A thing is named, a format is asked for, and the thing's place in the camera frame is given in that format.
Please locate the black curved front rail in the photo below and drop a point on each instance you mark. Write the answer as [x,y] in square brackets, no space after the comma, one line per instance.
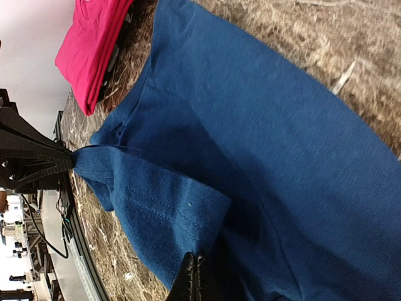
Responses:
[65,269]

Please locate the navy blue t-shirt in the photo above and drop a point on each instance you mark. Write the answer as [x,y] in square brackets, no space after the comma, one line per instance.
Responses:
[223,146]

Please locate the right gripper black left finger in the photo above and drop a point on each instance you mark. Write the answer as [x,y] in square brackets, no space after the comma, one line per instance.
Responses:
[183,288]

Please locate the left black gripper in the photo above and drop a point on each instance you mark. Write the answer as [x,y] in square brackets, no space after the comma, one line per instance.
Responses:
[30,161]

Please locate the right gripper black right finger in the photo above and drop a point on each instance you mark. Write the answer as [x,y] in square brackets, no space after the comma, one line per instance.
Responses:
[206,287]

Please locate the folded red t-shirt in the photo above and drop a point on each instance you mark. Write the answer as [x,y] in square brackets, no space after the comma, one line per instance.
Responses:
[88,46]

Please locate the white slotted cable duct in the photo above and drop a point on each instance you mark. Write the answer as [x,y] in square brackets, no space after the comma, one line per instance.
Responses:
[83,272]

